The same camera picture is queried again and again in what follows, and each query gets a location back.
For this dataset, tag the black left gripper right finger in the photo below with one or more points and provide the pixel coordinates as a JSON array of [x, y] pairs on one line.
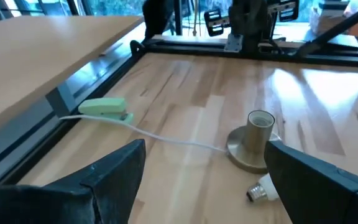
[[315, 193]]

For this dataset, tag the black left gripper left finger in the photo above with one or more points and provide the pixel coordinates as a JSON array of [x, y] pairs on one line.
[[98, 186]]

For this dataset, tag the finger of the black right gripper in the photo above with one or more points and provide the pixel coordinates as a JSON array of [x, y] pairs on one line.
[[214, 21], [286, 11]]

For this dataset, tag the white LED light bulb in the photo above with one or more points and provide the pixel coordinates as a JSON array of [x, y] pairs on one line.
[[264, 188]]

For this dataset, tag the brass lamp socket base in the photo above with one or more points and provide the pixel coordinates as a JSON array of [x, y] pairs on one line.
[[253, 137]]

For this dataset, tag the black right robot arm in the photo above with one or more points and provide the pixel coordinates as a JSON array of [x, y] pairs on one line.
[[250, 34]]

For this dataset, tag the mint green stapler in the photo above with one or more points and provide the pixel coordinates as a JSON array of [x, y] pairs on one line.
[[104, 105]]

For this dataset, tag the light wood neighbouring desk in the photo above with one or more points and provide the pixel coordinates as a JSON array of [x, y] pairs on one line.
[[42, 56]]

